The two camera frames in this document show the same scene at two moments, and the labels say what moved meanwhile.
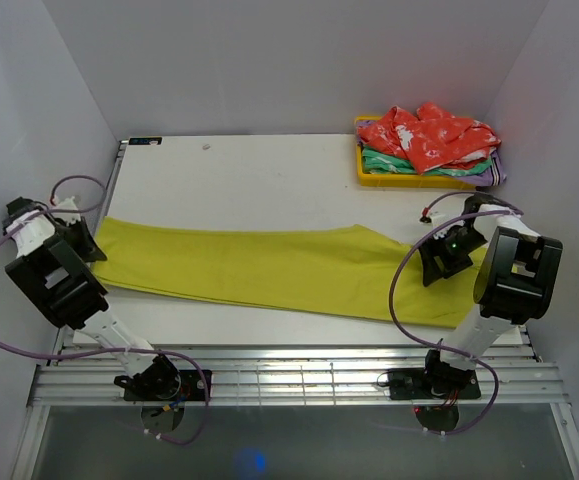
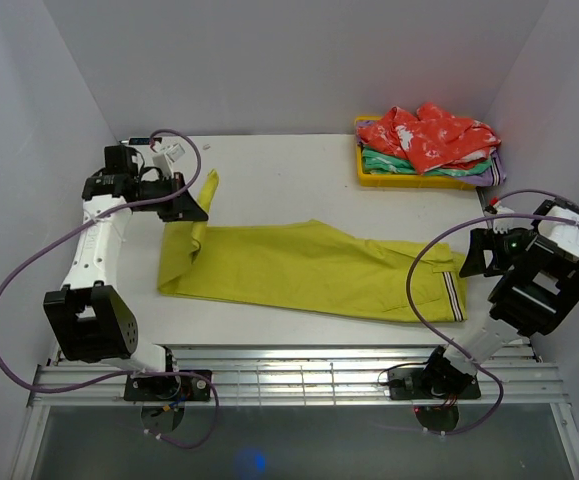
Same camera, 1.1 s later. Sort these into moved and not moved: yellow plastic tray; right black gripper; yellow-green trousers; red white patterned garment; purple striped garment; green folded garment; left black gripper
Moved: yellow-green trousers; left black gripper; right black gripper
Not moved: yellow plastic tray; green folded garment; red white patterned garment; purple striped garment
